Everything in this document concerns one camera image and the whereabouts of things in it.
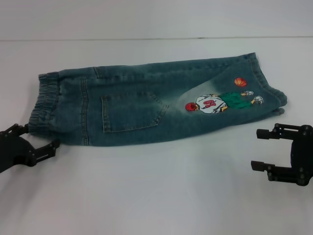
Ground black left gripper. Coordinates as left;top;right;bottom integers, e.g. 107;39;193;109
0;123;61;174

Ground blue denim shorts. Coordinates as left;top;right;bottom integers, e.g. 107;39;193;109
28;51;289;147

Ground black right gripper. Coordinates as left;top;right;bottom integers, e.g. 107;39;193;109
251;123;313;188

